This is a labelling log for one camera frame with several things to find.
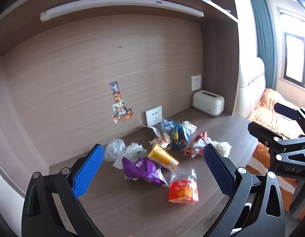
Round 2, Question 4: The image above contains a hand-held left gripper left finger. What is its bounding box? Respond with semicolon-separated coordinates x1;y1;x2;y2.
21;143;106;237

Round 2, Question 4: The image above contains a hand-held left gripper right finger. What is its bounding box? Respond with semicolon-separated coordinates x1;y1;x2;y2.
204;143;286;237

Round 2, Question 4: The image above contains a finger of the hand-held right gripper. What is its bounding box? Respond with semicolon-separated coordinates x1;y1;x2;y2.
274;103;305;137
248;122;305;174

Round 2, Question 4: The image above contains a clear plastic box blue label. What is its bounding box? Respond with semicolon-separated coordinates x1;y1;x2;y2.
161;119;176;132

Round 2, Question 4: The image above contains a large white crumpled tissue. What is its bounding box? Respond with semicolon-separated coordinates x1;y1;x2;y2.
212;141;232;157

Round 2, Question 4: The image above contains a clear plastic bag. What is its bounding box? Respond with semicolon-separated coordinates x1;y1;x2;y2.
104;139;126;162

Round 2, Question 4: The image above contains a red white crumpled wrapper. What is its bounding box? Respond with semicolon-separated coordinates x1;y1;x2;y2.
185;132;213;158

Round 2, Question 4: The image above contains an orange snack packet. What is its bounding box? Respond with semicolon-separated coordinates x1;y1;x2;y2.
168;168;199;203

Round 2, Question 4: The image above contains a cream padded headboard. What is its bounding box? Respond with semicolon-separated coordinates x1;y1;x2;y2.
238;57;266;118

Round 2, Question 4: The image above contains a white crumpled plastic wrap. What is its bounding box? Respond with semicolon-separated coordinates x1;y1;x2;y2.
113;142;148;169

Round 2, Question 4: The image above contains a blue crumpled wrapper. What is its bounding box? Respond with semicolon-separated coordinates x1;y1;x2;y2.
169;124;191;149

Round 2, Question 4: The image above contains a dark framed window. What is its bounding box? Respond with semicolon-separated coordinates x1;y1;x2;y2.
281;10;305;90

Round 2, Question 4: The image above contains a purple snack bag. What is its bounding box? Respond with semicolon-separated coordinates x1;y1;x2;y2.
122;157;169;187

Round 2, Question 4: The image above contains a yellow paper cup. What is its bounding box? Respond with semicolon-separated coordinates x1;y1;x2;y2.
148;144;179;170

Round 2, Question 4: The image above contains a white tissue box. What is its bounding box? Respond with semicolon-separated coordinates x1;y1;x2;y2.
192;90;225;117

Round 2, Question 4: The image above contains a gold crumpled wrapper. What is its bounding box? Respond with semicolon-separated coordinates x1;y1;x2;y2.
143;125;172;152

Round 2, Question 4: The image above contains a strip of colourful stickers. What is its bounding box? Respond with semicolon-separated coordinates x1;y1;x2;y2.
110;81;134;123

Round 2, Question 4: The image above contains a blue-grey curtain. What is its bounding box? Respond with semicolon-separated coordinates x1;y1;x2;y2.
249;0;279;89

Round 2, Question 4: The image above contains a white light bar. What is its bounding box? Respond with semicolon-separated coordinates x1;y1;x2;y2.
40;0;205;22

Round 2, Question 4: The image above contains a white wall socket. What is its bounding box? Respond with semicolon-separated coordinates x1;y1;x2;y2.
145;106;163;127
191;75;202;92

